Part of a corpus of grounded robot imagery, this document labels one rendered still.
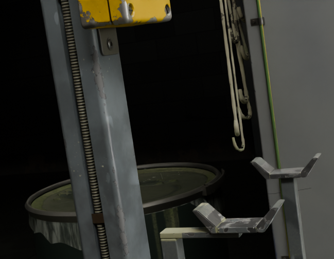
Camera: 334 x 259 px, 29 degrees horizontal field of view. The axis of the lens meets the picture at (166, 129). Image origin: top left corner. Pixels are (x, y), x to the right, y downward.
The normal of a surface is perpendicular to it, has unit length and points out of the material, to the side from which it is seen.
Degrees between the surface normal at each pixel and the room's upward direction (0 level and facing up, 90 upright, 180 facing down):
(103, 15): 90
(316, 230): 90
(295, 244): 90
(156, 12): 90
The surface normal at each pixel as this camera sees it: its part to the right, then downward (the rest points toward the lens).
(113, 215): -0.38, 0.18
